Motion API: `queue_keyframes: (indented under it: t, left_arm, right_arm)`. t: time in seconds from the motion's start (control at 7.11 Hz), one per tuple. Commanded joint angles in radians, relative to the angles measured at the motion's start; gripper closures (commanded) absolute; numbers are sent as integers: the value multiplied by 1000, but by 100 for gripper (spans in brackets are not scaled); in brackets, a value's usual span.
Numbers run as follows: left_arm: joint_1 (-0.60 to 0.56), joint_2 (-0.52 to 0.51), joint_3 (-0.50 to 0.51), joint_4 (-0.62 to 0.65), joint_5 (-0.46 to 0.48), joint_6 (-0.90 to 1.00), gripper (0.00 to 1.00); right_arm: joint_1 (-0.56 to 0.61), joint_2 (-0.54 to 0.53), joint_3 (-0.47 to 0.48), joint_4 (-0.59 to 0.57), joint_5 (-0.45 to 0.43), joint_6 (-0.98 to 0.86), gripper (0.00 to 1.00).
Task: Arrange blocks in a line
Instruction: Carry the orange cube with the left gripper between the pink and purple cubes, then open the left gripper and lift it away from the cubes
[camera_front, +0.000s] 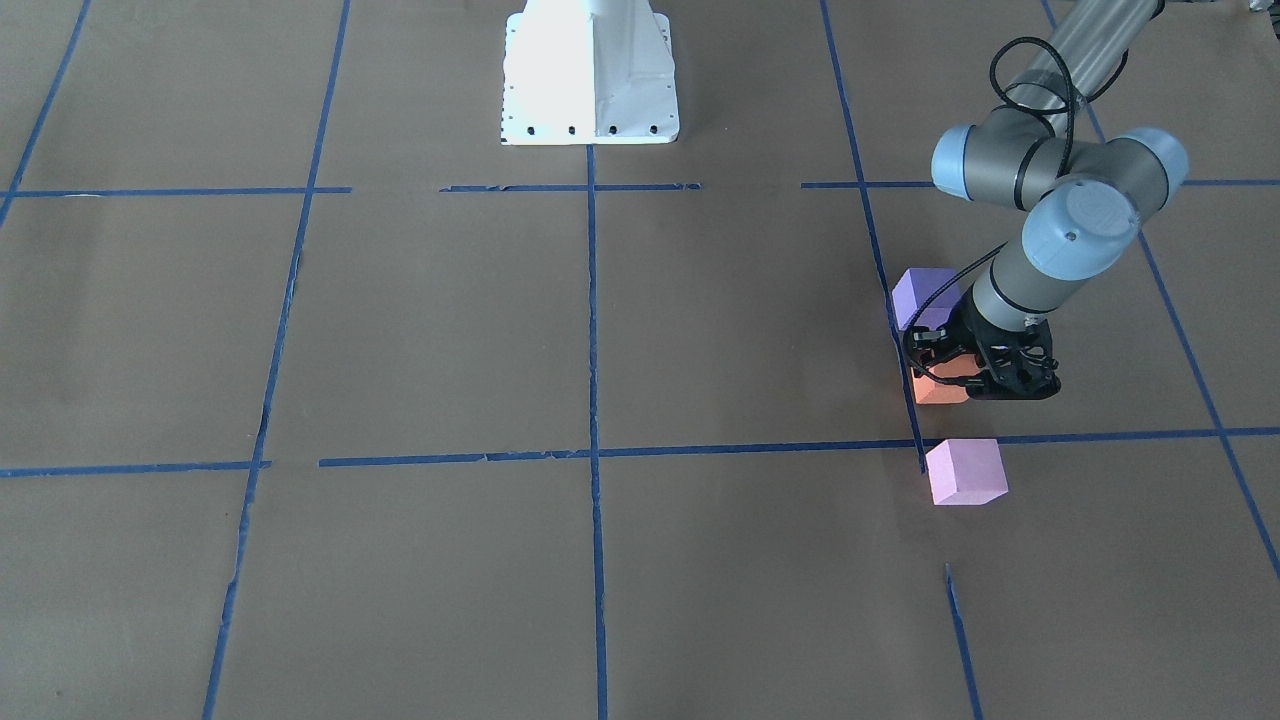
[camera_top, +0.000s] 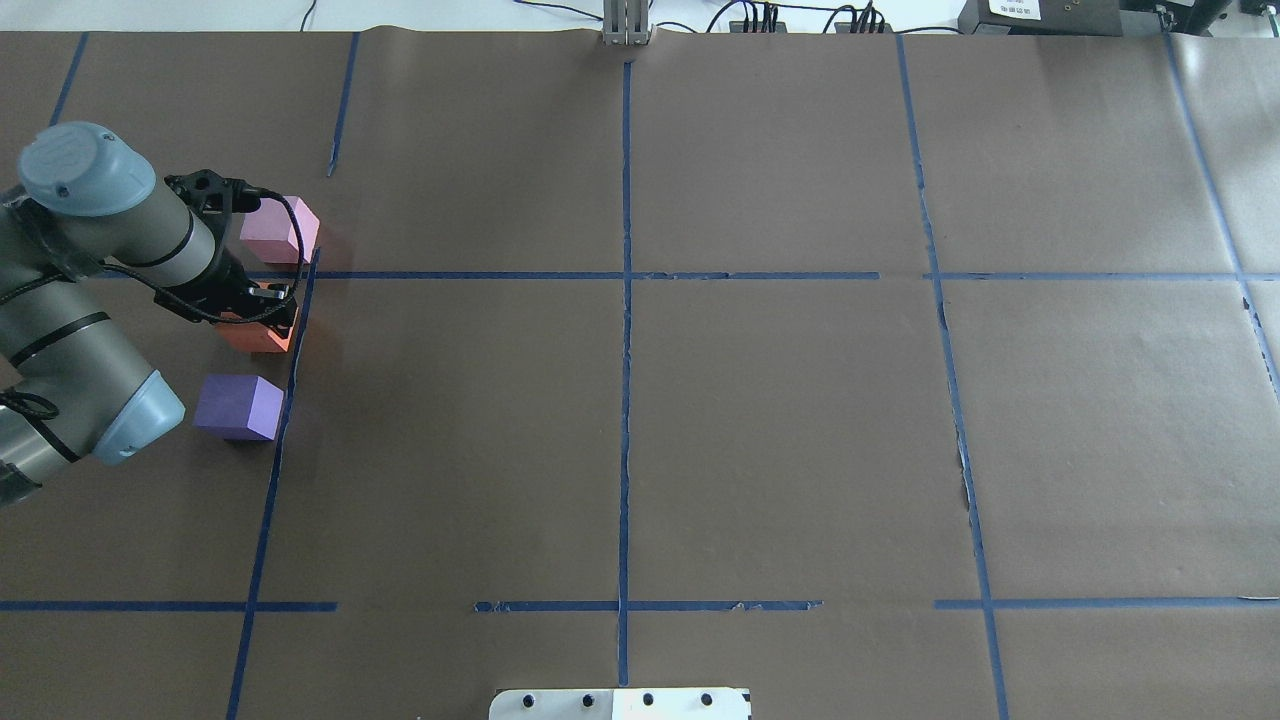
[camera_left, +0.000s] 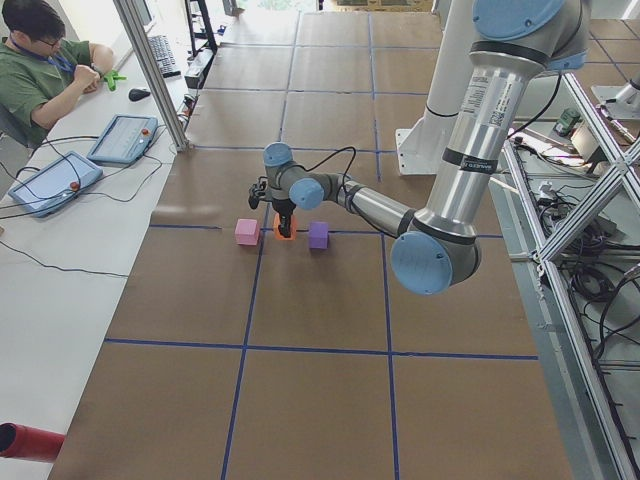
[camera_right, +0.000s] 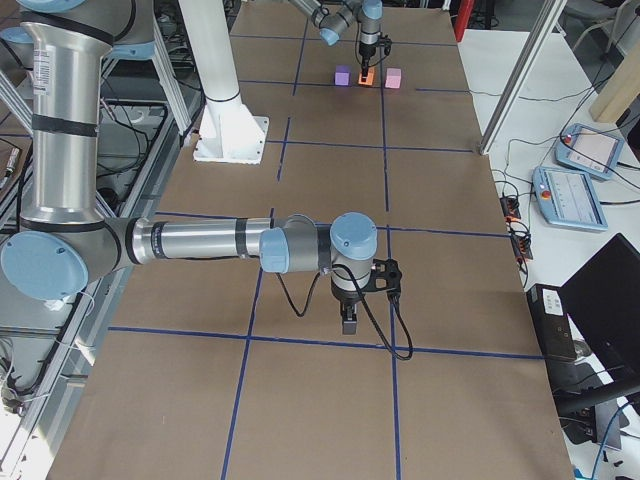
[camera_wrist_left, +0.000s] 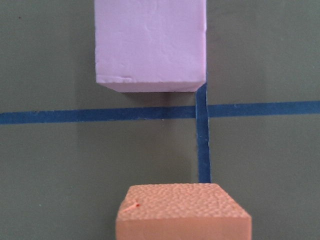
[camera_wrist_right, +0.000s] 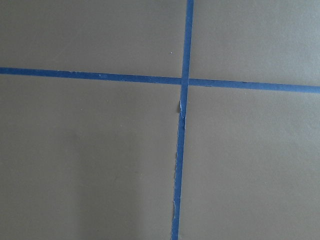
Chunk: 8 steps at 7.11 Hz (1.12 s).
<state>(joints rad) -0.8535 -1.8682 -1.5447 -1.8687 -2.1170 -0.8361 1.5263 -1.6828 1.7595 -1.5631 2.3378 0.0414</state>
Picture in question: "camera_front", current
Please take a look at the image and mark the blue tape strip lengthwise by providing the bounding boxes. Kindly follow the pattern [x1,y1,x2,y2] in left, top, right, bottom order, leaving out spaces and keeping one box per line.
[819,1,984,719]

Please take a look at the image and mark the purple foam block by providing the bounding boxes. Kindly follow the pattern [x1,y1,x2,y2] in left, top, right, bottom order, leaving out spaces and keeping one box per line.
[892,266,964,333]

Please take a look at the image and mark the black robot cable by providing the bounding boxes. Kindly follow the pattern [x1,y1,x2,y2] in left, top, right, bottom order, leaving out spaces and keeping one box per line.
[902,37,1082,375]

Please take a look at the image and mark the pink foam block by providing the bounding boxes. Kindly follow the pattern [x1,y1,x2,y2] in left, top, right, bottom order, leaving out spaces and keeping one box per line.
[925,438,1010,506]

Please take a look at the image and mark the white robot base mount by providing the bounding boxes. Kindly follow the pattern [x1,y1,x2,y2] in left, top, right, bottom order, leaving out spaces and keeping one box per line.
[500,1,681,146]

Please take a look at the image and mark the blue tape strip crosswise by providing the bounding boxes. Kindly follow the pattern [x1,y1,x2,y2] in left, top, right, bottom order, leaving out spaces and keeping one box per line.
[1,427,1279,479]

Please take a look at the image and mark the orange foam block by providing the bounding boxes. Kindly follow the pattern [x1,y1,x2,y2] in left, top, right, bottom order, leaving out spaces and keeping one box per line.
[911,354,979,405]

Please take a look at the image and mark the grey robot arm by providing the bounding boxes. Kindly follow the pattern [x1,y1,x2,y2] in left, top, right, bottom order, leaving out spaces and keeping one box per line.
[899,1,1189,400]

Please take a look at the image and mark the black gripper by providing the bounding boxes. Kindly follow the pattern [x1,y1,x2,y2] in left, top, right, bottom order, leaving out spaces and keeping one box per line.
[902,299,1062,401]

